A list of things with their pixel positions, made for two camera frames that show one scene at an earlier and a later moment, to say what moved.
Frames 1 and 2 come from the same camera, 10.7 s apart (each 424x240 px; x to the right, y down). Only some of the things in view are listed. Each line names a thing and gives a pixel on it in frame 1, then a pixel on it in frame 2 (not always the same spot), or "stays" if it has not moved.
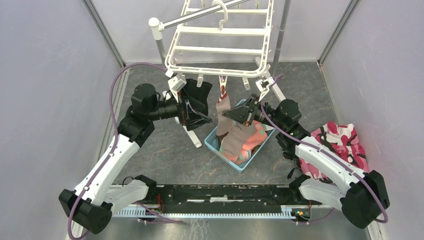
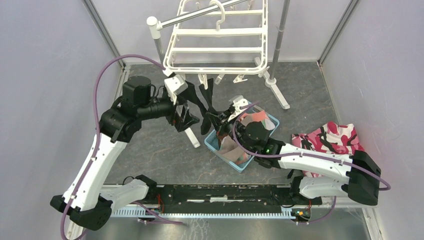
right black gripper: (243, 113) → (219, 126)
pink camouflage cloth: (342, 140) stays
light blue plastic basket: (236, 144) stays
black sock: (196, 96) → (206, 91)
